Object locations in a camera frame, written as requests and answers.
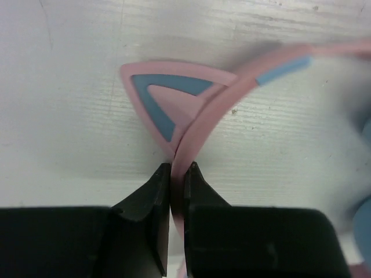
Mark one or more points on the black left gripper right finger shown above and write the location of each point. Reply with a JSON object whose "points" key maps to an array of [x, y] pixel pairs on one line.
{"points": [[221, 240]]}

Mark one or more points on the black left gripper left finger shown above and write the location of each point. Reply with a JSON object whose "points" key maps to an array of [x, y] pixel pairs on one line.
{"points": [[129, 239]]}

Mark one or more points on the pink and blue cat-ear headphones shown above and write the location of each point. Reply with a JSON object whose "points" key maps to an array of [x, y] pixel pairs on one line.
{"points": [[181, 104]]}

